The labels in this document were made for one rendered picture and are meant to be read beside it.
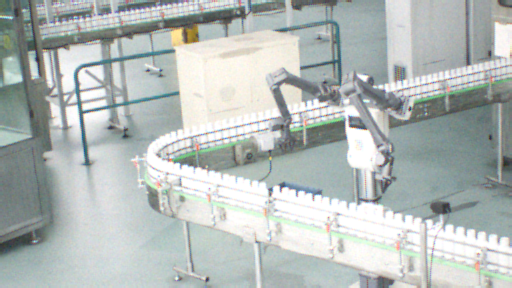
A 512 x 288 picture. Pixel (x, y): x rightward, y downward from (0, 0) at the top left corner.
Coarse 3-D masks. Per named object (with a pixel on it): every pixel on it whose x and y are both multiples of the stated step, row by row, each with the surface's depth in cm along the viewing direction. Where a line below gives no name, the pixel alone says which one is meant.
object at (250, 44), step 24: (192, 48) 968; (216, 48) 959; (240, 48) 954; (264, 48) 968; (288, 48) 981; (192, 72) 961; (216, 72) 948; (240, 72) 961; (264, 72) 974; (192, 96) 974; (216, 96) 954; (240, 96) 967; (264, 96) 980; (288, 96) 994; (192, 120) 985; (216, 120) 959
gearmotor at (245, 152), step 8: (256, 136) 707; (264, 136) 709; (272, 136) 711; (280, 136) 714; (240, 144) 704; (248, 144) 704; (256, 144) 705; (264, 144) 703; (272, 144) 707; (240, 152) 703; (248, 152) 703; (256, 152) 710; (240, 160) 706; (248, 160) 704; (256, 160) 709
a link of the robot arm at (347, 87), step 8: (352, 72) 531; (344, 80) 530; (352, 80) 525; (360, 80) 536; (344, 88) 527; (352, 88) 525; (368, 88) 541; (368, 96) 546; (376, 96) 547; (384, 96) 551; (392, 96) 555; (376, 104) 556; (392, 104) 554
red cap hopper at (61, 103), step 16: (48, 0) 1134; (64, 0) 1144; (96, 0) 1163; (112, 0) 1172; (48, 16) 1138; (96, 16) 1231; (96, 80) 1253; (48, 96) 1219; (48, 112) 1227; (64, 112) 1173; (128, 112) 1214; (64, 128) 1174
